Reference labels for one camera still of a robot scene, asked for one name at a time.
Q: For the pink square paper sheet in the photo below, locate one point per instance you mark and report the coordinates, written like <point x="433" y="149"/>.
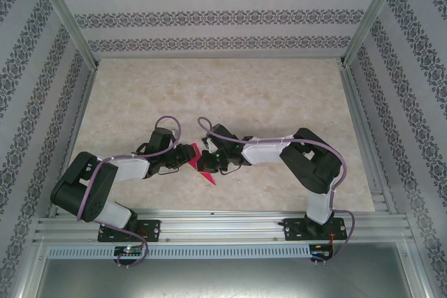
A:
<point x="209" y="177"/>

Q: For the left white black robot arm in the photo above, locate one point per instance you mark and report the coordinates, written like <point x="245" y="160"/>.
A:
<point x="84" y="190"/>

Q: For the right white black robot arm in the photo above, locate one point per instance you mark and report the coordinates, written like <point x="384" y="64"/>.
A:
<point x="314" y="165"/>

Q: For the grey metal sheet panel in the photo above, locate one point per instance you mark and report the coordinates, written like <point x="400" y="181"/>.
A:
<point x="223" y="277"/>

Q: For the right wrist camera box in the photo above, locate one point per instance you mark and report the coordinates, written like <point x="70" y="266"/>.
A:
<point x="206" y="142"/>

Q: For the aluminium mounting rail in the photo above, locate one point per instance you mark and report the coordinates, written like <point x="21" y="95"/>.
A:
<point x="223" y="224"/>

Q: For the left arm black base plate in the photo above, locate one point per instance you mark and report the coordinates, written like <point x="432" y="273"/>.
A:
<point x="152" y="230"/>

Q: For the left aluminium side rail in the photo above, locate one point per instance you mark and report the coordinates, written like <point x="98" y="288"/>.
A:
<point x="78" y="130"/>

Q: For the aluminium side rail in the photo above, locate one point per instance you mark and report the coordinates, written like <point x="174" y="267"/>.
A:
<point x="78" y="130"/>
<point x="363" y="130"/>

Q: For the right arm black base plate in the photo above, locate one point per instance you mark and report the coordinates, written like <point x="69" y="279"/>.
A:
<point x="295" y="230"/>

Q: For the right aluminium side rail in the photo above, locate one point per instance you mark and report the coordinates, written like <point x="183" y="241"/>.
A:
<point x="363" y="130"/>

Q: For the left aluminium frame post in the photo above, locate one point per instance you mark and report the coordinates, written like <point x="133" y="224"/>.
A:
<point x="66" y="15"/>

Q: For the aluminium frame post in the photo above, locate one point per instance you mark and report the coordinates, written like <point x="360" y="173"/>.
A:
<point x="373" y="15"/>
<point x="66" y="15"/>

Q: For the right aluminium frame post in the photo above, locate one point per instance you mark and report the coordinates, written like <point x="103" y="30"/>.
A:
<point x="373" y="15"/>

